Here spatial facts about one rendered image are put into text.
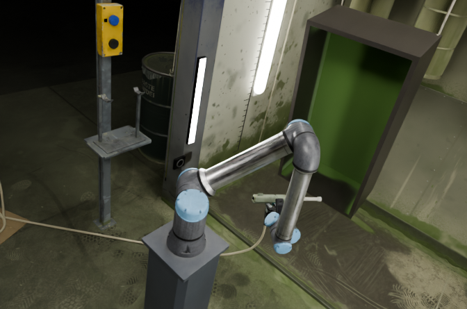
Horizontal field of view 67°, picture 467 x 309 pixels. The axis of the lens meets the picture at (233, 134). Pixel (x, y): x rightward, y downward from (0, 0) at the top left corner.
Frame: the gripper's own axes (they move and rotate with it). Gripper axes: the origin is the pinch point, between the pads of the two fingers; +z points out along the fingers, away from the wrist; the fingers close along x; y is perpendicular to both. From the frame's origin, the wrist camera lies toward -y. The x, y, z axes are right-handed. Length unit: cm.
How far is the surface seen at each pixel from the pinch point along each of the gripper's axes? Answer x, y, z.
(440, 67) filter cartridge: 134, -99, 28
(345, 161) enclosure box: 66, -22, 21
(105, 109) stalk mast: -103, -47, 27
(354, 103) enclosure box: 52, -68, 9
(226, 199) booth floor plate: -6, 33, 65
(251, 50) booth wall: -8, -90, 59
